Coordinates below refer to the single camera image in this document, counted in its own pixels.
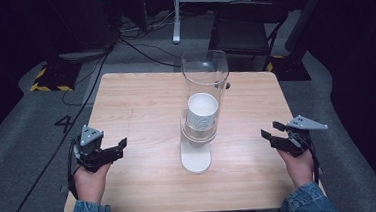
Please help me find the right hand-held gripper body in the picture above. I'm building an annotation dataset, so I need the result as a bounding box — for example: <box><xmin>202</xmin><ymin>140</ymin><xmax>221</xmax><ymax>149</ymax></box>
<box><xmin>268</xmin><ymin>112</ymin><xmax>331</xmax><ymax>160</ymax></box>

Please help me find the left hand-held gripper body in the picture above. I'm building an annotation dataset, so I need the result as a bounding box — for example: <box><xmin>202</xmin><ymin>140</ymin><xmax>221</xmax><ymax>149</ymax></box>
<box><xmin>71</xmin><ymin>122</ymin><xmax>126</xmax><ymax>175</ymax></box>

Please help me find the person's left hand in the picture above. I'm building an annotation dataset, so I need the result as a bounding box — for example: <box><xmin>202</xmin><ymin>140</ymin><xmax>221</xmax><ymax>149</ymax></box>
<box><xmin>72</xmin><ymin>160</ymin><xmax>116</xmax><ymax>206</ymax></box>

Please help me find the person's right hand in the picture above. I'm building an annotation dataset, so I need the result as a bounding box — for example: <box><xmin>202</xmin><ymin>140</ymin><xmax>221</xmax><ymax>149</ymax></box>
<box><xmin>276</xmin><ymin>145</ymin><xmax>317</xmax><ymax>191</ymax></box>

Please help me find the white paper cup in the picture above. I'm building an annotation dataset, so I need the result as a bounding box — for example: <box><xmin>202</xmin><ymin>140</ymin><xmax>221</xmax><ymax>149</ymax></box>
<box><xmin>184</xmin><ymin>91</ymin><xmax>222</xmax><ymax>131</ymax></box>

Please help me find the black base with yellow stripes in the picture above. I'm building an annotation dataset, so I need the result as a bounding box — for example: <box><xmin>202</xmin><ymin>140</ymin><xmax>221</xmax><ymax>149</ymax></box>
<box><xmin>26</xmin><ymin>56</ymin><xmax>85</xmax><ymax>95</ymax></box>

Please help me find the clear tube cup dispenser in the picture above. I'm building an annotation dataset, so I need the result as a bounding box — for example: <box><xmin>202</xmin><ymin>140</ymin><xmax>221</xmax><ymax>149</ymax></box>
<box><xmin>172</xmin><ymin>47</ymin><xmax>238</xmax><ymax>177</ymax></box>

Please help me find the black folding chair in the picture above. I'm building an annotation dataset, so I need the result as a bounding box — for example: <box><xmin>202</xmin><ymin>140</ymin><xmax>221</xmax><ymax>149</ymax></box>
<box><xmin>204</xmin><ymin>0</ymin><xmax>294</xmax><ymax>76</ymax></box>

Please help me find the left hand-held gripper cable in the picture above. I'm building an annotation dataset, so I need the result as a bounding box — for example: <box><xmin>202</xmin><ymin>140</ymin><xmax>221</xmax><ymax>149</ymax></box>
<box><xmin>64</xmin><ymin>136</ymin><xmax>84</xmax><ymax>201</ymax></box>

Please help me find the long black floor cable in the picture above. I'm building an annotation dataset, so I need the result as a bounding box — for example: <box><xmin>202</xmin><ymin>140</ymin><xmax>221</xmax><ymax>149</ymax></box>
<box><xmin>0</xmin><ymin>45</ymin><xmax>126</xmax><ymax>212</ymax></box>

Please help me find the black post base plate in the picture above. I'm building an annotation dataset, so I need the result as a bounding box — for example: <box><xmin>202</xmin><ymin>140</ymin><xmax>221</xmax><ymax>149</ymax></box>
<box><xmin>268</xmin><ymin>52</ymin><xmax>313</xmax><ymax>84</ymax></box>

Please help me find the thin black floor cable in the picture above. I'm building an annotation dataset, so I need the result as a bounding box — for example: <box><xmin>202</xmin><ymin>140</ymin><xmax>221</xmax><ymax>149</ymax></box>
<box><xmin>116</xmin><ymin>30</ymin><xmax>183</xmax><ymax>74</ymax></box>

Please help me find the black slanted post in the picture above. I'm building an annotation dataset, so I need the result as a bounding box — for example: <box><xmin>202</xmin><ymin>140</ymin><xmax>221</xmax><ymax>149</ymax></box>
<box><xmin>281</xmin><ymin>0</ymin><xmax>337</xmax><ymax>54</ymax></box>

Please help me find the white desk frame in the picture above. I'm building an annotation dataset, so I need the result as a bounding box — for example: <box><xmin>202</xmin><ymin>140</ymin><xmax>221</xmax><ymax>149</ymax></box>
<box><xmin>169</xmin><ymin>0</ymin><xmax>260</xmax><ymax>46</ymax></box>

